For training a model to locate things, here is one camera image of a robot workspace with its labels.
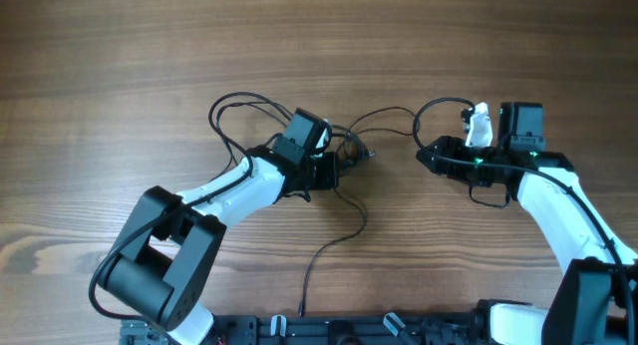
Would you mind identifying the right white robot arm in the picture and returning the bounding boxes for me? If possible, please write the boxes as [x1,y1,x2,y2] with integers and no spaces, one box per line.
[416,100,637,344]

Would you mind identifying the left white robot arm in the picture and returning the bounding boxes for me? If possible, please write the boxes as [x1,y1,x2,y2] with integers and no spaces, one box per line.
[89,109,338,344]

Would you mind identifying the thin black cable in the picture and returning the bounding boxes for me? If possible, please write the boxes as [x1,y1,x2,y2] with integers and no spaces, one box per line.
[297,105,418,319]

